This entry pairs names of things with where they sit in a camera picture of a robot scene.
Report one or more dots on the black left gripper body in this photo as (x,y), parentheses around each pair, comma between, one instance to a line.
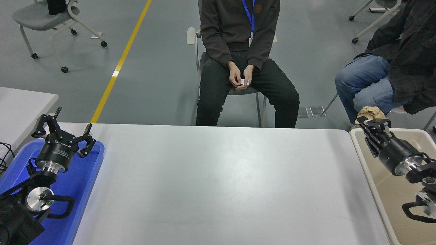
(56,149)

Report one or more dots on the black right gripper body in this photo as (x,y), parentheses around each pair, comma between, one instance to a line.
(395,151)

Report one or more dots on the tan paper ball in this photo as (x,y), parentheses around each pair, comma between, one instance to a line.
(371,111)

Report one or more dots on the small white card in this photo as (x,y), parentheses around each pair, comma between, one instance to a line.
(246,82)

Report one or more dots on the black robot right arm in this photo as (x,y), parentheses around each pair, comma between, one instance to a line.
(422,190)

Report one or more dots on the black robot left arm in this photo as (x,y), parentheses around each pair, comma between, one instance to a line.
(17,221)

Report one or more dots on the person's left hand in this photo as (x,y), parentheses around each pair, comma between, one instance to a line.
(248,75)

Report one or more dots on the person's right hand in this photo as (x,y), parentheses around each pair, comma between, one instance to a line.
(235,73)

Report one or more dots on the white-seated chair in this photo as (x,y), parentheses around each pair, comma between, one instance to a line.
(399,111)

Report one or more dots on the white side table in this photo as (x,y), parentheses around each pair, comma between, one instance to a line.
(20,109)

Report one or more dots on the blue plastic tray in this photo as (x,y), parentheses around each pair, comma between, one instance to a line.
(81,183)

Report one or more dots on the large pale beige bin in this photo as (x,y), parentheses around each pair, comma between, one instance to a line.
(391,197)

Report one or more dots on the metal floor socket plate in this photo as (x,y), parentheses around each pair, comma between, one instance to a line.
(317,111)
(304,112)

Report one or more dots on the seated person in jeans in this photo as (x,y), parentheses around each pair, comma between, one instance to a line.
(415,51)

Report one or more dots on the white-legged wheeled chair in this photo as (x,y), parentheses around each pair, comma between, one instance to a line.
(355,40)

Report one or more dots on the grey wheeled office chair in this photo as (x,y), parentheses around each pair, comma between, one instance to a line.
(37,15)

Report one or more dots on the black bag on chair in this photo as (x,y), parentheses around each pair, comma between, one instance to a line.
(56,6)

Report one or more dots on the white-armed chair under person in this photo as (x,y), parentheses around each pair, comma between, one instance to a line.
(191,35)

